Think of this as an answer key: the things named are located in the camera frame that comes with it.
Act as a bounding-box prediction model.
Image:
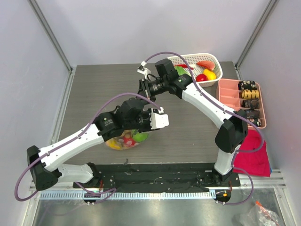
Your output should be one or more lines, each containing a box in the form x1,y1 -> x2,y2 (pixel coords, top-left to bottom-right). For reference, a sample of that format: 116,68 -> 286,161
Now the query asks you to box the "black patterned sock roll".
245,109 -> 260,119

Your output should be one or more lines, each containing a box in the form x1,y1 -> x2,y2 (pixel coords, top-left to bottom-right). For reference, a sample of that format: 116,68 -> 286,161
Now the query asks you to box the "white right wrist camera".
137,65 -> 151,78

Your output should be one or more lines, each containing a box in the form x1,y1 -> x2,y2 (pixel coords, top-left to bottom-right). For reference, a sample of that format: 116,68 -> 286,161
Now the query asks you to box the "green lettuce leaf toy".
174,65 -> 190,76

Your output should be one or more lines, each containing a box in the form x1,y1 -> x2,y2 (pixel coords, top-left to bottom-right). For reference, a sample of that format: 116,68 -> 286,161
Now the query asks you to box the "red strawberry toy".
175,64 -> 194,70

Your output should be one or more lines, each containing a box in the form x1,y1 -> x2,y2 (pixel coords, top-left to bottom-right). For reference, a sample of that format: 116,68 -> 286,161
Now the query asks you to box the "aluminium frame rail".
30,169 -> 287,190

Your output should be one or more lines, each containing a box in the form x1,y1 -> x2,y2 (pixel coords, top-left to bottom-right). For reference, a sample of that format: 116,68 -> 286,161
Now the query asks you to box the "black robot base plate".
82,163 -> 241,193

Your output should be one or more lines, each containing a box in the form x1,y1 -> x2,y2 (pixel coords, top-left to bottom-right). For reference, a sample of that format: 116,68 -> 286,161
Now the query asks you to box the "magenta cloth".
234,130 -> 271,177

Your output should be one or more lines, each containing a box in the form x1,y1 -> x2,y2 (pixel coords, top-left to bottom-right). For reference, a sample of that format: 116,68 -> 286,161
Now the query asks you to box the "green apple toy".
133,132 -> 149,143

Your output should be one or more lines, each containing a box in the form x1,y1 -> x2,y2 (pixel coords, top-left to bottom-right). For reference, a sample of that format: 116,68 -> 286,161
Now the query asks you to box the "yellow leopard sock roll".
239,89 -> 260,99

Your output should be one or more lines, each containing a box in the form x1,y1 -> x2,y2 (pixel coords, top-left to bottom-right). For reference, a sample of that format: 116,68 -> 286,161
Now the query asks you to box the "crumpled clear plastic bag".
239,201 -> 285,226

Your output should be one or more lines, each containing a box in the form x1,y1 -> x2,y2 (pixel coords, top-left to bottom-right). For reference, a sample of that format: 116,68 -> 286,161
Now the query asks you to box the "white slotted cable duct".
40,190 -> 216,200

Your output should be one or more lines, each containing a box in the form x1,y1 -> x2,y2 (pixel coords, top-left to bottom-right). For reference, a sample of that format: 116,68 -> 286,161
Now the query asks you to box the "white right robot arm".
137,58 -> 248,186

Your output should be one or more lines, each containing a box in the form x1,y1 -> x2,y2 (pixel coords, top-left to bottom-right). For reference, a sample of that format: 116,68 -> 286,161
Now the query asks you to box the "yellow banana bunch toy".
105,138 -> 124,150

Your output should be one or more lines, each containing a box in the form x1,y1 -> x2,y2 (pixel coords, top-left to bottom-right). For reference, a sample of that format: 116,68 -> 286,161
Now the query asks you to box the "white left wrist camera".
150,107 -> 169,130

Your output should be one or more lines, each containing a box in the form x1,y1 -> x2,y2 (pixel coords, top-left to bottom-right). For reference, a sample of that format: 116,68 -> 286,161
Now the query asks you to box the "clear pink zip top bag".
105,129 -> 150,151

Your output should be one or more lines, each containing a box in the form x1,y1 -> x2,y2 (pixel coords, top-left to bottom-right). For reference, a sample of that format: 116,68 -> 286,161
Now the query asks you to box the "watermelon slice toy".
196,61 -> 215,71

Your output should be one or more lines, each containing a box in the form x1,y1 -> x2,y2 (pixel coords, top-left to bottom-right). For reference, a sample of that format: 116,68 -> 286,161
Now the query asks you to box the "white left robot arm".
27,98 -> 169,191

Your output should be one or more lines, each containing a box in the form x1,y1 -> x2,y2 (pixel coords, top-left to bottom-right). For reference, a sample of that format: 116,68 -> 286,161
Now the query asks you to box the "black pink floral sock roll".
248,118 -> 261,127

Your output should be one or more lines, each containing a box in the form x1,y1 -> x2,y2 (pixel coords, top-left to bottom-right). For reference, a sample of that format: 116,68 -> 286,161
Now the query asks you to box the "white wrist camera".
137,65 -> 151,78
150,107 -> 169,130

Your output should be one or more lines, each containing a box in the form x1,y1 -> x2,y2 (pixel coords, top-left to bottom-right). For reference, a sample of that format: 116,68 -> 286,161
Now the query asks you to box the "dark brown sock roll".
242,98 -> 260,109

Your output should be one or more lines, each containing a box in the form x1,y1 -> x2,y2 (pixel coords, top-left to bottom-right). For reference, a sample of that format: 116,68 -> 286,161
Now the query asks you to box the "pink divided organizer tray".
217,79 -> 267,129

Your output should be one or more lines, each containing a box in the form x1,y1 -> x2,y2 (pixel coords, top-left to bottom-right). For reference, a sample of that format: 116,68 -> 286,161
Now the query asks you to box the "red tomato toy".
196,74 -> 207,82
124,137 -> 136,147

